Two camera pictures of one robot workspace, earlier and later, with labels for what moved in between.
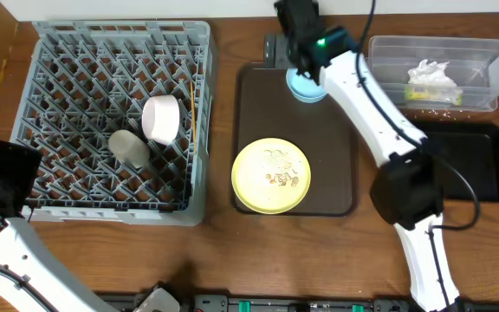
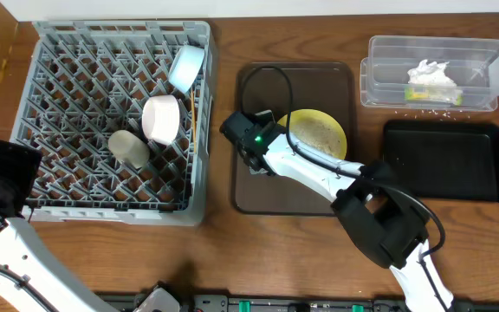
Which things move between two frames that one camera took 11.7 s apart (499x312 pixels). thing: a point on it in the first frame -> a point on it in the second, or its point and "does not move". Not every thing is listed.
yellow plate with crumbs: x=270 y=176 -> x=319 y=130
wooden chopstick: x=193 y=116 does not move
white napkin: x=432 y=74 does not move
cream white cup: x=126 y=145 does not move
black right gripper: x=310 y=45 -> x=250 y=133
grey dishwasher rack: x=83 y=81 does not move
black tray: x=480 y=149 does not move
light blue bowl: x=303 y=87 -> x=184 y=67
